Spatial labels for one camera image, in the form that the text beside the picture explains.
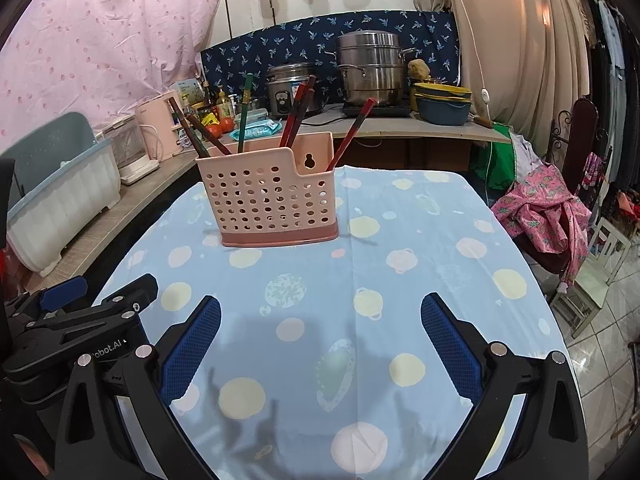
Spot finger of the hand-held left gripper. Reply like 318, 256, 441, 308
20, 273, 160, 344
4, 275, 89, 332

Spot dark brown chopstick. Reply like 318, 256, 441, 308
167, 97, 210, 159
186, 114, 233, 157

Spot pink perforated utensil basket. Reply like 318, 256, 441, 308
195, 131, 340, 248

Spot pink dotted cloth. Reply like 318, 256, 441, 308
0, 0, 226, 148

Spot green cloth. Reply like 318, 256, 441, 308
470, 130, 518, 191

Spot blue dotted tablecloth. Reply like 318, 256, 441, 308
92, 165, 588, 480

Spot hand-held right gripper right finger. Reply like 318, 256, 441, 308
420, 294, 588, 480

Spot yellow bowl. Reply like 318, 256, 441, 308
413, 82, 473, 103

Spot pink kitchen appliance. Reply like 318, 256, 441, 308
135, 91, 183, 162

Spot green chopstick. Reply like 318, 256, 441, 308
238, 74, 254, 155

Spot white cable with switch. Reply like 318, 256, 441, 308
445, 0, 496, 121

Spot blue bowl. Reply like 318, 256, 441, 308
416, 97, 472, 126

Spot white stool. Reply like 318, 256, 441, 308
550, 217, 632, 339

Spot blue floral cloth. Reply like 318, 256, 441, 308
200, 10, 461, 106

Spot yellow sponge brush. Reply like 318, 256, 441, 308
407, 59, 432, 84

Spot steel rice cooker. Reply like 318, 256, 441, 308
265, 62, 321, 116

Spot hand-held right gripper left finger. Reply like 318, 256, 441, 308
52, 295, 223, 480

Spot black induction cooktop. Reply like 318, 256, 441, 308
342, 102, 413, 117

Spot hanging clothes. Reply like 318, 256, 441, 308
575, 0, 640, 241

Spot pink floral garment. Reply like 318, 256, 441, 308
492, 162, 592, 257

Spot beige curtain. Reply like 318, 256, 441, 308
410, 0, 593, 136

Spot wooden counter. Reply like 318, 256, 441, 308
20, 110, 511, 293

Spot steel steamer pot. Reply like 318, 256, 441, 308
335, 31, 418, 107

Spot dark red chopstick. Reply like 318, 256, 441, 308
327, 98, 376, 171

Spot dark wooden chair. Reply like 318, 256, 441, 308
550, 97, 610, 221

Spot white ribbed dish tub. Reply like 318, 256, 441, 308
7, 137, 122, 277

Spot white kitchen appliance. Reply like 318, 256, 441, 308
97, 115, 161, 186

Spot grey-blue tub lid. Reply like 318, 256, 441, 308
0, 112, 98, 206

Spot wet wipes packet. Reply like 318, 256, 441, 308
230, 120, 283, 142

